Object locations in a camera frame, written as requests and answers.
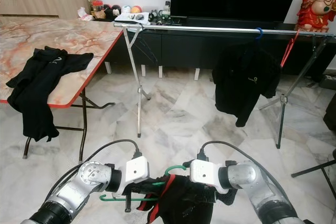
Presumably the black mouse plush toy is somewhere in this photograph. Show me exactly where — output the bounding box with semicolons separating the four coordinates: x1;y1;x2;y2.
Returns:
103;5;121;19

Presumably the black garment red stripe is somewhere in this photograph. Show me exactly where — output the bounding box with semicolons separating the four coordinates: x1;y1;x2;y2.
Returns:
136;174;238;224

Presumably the pink tissue pack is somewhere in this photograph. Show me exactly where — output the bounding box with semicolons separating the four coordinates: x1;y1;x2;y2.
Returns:
77;7;94;21

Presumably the black shirt white logo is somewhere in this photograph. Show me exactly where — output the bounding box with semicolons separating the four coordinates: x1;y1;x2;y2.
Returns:
6;46;95;142

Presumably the black soundbar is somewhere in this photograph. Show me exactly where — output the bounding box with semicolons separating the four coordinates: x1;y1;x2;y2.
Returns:
186;15;284;27

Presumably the silver metal clothes rack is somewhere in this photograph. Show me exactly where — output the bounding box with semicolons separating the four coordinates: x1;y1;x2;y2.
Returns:
114;22;336;150

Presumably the white paper stack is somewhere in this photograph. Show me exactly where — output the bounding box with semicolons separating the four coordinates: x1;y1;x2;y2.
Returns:
114;12;150;25

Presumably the red lid glass jar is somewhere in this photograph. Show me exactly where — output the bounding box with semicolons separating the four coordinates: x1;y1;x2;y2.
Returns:
92;0;104;19

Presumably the red plastic hanger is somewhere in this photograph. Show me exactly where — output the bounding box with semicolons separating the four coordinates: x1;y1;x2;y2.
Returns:
280;30;300;68

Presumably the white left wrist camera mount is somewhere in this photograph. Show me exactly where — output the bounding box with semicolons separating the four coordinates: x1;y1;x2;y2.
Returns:
125;155;151;184

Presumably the black polo shirt gold logo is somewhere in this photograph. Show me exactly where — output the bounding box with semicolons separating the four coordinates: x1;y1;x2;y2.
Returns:
212;43;283;127

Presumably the green plastic hanger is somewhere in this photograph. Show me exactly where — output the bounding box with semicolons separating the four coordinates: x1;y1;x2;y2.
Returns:
100;165;187;202

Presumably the marble top folding table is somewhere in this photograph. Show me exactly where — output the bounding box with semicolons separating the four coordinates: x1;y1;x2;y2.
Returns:
0;17;123;163

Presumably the thin black hanger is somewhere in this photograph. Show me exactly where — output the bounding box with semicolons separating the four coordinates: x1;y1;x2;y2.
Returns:
129;26;161;66

